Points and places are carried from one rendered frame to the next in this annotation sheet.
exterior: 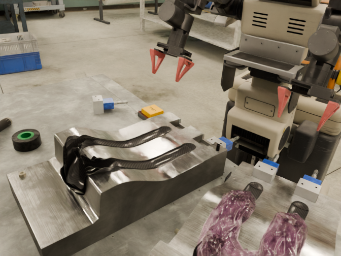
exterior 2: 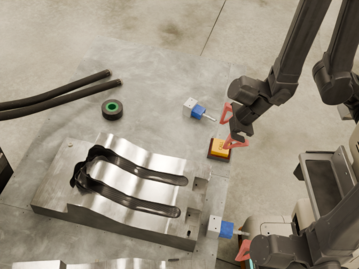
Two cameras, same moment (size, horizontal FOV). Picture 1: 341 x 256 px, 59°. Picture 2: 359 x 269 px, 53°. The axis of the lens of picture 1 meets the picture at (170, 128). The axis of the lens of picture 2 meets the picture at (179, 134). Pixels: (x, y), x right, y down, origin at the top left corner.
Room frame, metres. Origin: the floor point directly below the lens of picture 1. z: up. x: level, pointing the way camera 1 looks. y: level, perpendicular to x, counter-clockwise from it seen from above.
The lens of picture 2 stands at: (0.34, -0.38, 1.86)
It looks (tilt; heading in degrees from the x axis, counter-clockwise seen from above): 52 degrees down; 46
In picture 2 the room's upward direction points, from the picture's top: 7 degrees clockwise
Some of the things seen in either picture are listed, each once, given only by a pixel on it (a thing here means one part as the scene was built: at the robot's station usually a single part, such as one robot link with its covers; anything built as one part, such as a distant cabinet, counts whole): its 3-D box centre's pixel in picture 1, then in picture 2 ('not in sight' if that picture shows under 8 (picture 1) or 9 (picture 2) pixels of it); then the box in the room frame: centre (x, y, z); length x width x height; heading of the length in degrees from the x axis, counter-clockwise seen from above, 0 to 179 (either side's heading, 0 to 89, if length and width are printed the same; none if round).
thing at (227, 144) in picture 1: (225, 144); (228, 230); (0.80, -0.18, 0.83); 0.13 x 0.05 x 0.05; 131
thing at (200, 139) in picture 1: (203, 145); (192, 219); (0.71, -0.10, 0.87); 0.05 x 0.05 x 0.04; 39
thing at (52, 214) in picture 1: (123, 163); (124, 184); (0.62, 0.12, 0.87); 0.50 x 0.26 x 0.14; 129
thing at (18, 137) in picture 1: (27, 139); (112, 109); (0.77, 0.44, 0.82); 0.08 x 0.08 x 0.04
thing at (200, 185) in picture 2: (179, 129); (199, 188); (0.80, -0.03, 0.87); 0.05 x 0.05 x 0.04; 39
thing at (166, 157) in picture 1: (130, 148); (127, 180); (0.62, 0.10, 0.92); 0.35 x 0.16 x 0.09; 129
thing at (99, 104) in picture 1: (110, 103); (200, 112); (1.03, 0.24, 0.83); 0.13 x 0.05 x 0.05; 110
